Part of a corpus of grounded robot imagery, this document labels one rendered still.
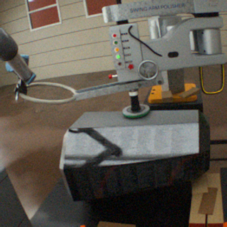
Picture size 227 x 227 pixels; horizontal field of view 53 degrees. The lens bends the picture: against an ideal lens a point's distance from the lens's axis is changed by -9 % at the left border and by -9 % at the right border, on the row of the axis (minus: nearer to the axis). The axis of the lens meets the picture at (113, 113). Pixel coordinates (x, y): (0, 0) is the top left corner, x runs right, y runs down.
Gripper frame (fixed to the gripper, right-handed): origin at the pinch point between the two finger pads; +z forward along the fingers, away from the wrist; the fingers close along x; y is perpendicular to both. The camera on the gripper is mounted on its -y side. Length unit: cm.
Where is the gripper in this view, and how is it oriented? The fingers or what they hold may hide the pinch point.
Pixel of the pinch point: (20, 100)
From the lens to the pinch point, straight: 197.0
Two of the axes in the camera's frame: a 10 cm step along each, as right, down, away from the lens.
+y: 4.9, 3.9, -7.8
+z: -1.6, 9.2, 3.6
